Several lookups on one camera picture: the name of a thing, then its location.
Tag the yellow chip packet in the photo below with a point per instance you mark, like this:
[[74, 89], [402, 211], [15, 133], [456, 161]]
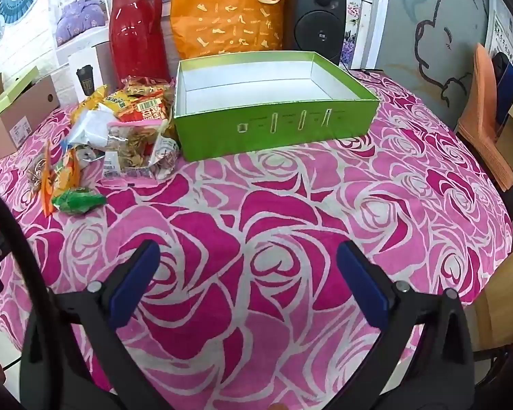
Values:
[[89, 102]]

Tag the black speaker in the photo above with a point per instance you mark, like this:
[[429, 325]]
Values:
[[316, 30]]

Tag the floral wall poster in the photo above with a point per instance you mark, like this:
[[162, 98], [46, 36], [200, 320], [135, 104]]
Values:
[[352, 13]]

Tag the light green box lid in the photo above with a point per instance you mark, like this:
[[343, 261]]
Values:
[[8, 98]]

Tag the green cardboard box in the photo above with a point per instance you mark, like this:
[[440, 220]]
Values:
[[273, 136]]

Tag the bedding wall poster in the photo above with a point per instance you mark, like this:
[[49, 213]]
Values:
[[77, 17]]

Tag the red yellow snack packet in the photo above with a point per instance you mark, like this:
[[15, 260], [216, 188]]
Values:
[[141, 106]]

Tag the blue bag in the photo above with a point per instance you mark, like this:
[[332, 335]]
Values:
[[511, 89]]

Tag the small brown snack packet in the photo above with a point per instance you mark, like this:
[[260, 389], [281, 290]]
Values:
[[36, 175]]

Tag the orange chips packet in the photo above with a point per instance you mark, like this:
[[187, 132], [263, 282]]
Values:
[[57, 179]]

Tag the white clear snack packet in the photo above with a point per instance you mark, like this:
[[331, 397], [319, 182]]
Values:
[[89, 130]]

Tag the white cup package box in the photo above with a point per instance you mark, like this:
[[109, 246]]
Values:
[[85, 72]]

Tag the black phone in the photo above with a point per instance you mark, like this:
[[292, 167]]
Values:
[[19, 239]]

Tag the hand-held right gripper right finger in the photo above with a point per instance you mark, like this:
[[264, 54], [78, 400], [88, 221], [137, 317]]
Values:
[[363, 286]]

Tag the green candy packet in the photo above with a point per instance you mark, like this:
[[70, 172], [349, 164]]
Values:
[[79, 200]]

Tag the pink rose blanket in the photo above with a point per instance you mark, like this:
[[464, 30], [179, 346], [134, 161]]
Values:
[[239, 205]]

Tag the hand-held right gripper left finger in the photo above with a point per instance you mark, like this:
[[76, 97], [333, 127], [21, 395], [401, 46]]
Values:
[[134, 284]]

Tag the orange cloth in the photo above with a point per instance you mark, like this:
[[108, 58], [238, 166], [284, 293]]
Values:
[[483, 115]]

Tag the clear bag of dried snacks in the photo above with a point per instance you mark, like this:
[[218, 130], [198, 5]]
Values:
[[128, 149]]

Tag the brown cardboard box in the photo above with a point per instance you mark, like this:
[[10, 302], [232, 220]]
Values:
[[17, 130]]

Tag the orange tote bag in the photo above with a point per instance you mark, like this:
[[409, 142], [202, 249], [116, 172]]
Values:
[[222, 17]]

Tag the wall notice sheet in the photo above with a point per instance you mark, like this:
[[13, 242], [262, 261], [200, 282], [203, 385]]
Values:
[[506, 38]]

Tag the red thermos jug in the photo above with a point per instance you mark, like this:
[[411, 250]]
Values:
[[137, 38]]

